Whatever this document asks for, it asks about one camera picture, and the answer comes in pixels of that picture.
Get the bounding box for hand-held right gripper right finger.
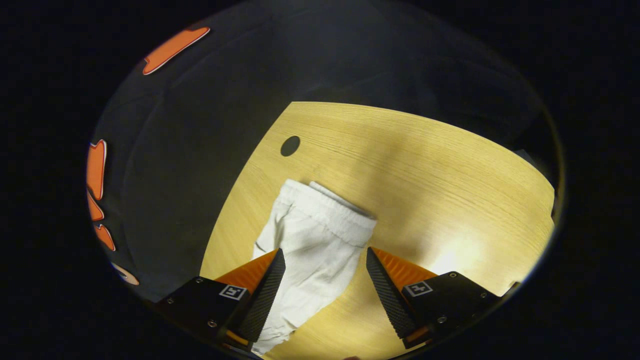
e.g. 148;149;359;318
366;246;521;350

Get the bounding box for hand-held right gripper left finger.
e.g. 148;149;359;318
155;248;287;351

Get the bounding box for white jeans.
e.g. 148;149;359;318
251;179;377;356

